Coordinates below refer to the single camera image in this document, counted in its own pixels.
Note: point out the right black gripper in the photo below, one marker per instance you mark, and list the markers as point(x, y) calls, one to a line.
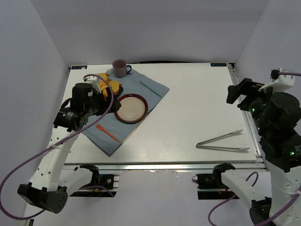
point(241, 93)

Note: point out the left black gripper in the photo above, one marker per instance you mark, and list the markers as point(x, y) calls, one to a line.
point(113, 103)

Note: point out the metal tongs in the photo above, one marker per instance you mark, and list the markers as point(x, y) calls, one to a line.
point(224, 142)

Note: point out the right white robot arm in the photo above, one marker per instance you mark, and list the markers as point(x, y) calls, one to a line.
point(275, 114)

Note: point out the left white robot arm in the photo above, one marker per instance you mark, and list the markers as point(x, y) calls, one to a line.
point(45, 189)

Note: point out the black bread tray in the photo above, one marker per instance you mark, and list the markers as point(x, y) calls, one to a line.
point(117, 93)

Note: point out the round bread slice front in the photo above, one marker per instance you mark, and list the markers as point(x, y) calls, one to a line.
point(114, 84)

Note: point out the round bread slice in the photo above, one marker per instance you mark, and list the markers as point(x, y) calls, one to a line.
point(105, 76)
point(114, 84)

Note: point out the round bread slice rear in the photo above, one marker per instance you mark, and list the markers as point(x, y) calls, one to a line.
point(105, 76)

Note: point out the orange plastic fork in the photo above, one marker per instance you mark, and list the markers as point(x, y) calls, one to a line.
point(101, 128)

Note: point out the red rimmed plate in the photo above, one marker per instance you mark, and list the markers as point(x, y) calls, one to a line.
point(133, 109)

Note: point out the purple mug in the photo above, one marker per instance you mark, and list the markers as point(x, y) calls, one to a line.
point(121, 68)

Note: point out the teal plastic knife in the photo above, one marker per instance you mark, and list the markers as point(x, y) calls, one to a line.
point(152, 90)

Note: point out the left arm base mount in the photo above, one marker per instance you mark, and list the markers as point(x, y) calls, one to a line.
point(109, 181)

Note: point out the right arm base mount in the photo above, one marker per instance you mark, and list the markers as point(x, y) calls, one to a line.
point(208, 189)

